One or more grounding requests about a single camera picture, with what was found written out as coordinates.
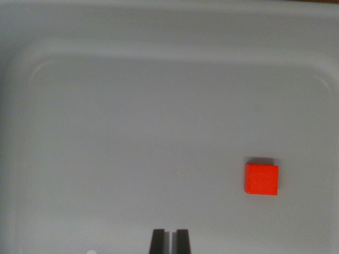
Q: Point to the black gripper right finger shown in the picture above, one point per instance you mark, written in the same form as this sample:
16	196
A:
182	242

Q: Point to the red block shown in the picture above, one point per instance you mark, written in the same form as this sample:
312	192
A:
261	179

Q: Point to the grey plastic tray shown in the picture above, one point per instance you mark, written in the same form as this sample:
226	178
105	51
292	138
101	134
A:
148	111

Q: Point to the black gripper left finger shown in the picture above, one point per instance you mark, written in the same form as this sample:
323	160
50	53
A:
158	242

